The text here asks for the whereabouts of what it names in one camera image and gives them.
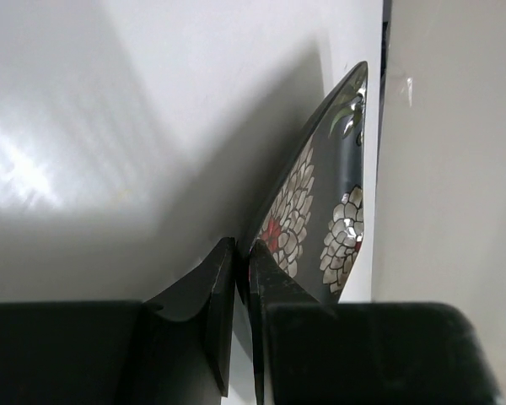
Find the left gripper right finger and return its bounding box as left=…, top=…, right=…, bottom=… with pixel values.
left=249, top=240, right=336, bottom=404

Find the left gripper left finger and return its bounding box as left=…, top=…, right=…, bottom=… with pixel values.
left=143, top=237, right=235, bottom=404

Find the black floral square plate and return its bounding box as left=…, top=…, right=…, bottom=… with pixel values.
left=238, top=62, right=369, bottom=303

